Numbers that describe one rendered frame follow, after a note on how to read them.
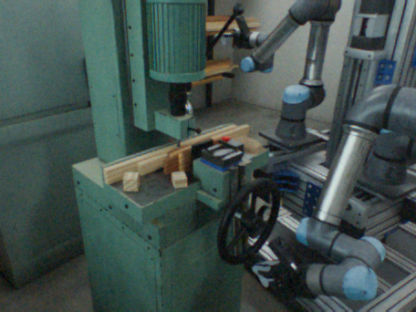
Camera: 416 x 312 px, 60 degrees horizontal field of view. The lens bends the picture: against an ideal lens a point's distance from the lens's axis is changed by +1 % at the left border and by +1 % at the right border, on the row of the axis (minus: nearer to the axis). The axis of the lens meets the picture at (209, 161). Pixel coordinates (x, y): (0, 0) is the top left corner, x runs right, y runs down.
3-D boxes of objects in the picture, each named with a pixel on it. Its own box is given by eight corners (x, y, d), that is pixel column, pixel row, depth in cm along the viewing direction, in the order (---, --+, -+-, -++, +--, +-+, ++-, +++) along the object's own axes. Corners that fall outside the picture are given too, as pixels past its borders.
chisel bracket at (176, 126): (180, 144, 118) (180, 120, 115) (154, 133, 127) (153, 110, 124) (196, 139, 123) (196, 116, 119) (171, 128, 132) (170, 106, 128)
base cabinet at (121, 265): (165, 396, 142) (159, 254, 111) (92, 309, 178) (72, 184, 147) (239, 327, 171) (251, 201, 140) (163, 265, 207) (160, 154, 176)
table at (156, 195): (161, 242, 96) (161, 223, 93) (103, 197, 115) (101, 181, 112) (289, 171, 135) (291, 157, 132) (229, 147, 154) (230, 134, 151)
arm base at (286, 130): (290, 127, 184) (293, 109, 180) (313, 136, 173) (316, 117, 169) (268, 132, 177) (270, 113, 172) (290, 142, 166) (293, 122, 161)
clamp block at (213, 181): (221, 201, 109) (222, 175, 105) (192, 184, 118) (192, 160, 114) (251, 184, 119) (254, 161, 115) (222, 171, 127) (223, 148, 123)
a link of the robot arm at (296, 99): (275, 115, 170) (278, 87, 164) (290, 109, 179) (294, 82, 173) (297, 121, 163) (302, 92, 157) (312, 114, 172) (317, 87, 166)
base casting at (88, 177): (159, 253, 111) (158, 228, 107) (72, 184, 147) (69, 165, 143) (250, 200, 140) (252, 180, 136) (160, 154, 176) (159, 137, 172)
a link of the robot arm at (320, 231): (352, 72, 95) (287, 241, 99) (396, 78, 88) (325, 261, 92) (363, 85, 104) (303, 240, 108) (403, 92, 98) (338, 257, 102)
